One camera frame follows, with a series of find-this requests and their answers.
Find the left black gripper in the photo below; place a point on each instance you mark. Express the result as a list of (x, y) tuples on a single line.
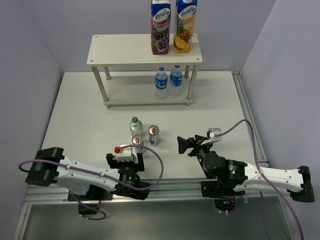
[(137, 166)]

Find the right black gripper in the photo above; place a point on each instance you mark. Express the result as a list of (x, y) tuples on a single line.
[(183, 144)]

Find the glass soda water bottle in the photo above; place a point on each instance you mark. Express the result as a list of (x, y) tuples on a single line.
[(136, 127)]

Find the Pocari Sweat bottle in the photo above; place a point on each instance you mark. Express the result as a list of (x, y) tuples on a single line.
[(161, 84), (176, 80)]

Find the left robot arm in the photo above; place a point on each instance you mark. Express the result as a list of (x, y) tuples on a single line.
[(121, 178)]

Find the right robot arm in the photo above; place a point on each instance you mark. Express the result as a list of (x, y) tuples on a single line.
[(227, 177)]

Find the white two-tier shelf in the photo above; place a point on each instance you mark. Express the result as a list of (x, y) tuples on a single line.
[(138, 88)]

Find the near Red Bull can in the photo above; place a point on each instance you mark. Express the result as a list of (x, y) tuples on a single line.
[(138, 141)]

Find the red bull can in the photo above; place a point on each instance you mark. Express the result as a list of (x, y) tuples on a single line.
[(138, 141), (154, 135)]

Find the far Red Bull can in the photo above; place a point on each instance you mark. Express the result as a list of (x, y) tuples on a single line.
[(154, 135)]

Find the yellow pineapple juice carton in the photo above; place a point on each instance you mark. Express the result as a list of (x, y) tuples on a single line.
[(184, 23)]

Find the purple grape juice carton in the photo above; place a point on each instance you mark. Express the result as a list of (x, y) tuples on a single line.
[(160, 22)]

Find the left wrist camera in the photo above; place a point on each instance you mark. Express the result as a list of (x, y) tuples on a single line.
[(125, 154)]

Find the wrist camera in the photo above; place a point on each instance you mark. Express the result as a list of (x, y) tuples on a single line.
[(125, 154), (213, 136)]

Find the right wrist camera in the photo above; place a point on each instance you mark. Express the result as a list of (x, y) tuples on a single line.
[(213, 136)]

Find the aluminium frame rail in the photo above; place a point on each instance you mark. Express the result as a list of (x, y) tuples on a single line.
[(175, 208)]

